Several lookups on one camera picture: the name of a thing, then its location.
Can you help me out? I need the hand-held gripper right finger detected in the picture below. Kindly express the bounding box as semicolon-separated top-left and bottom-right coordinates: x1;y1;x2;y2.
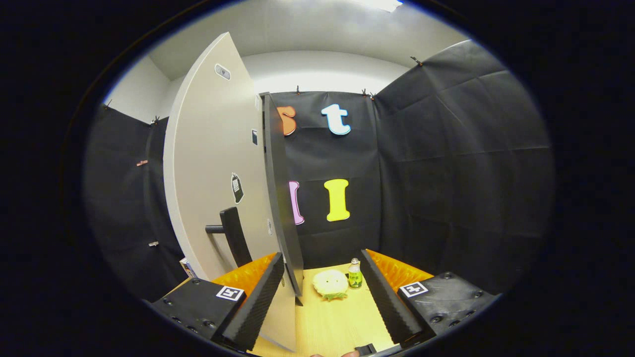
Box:
360;249;499;348

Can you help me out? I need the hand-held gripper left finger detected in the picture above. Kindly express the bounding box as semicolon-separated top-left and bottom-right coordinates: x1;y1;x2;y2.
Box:
150;252;286;353

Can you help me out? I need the dark grey shoe cabinet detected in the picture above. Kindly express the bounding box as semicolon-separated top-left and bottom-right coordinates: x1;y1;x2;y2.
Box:
259;92;305;305

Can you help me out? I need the small green drink bottle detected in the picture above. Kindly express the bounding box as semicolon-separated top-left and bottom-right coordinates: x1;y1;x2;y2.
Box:
348;258;363;289

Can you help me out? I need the yellow green plush toy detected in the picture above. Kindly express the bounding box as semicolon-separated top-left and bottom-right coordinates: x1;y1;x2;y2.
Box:
313;269;349;302

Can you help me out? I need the black backdrop cloth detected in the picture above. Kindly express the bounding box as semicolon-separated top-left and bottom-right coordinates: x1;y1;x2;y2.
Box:
84;40;555;303

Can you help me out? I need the long ceiling light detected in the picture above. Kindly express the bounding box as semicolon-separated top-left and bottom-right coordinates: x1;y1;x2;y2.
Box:
355;0;403;13

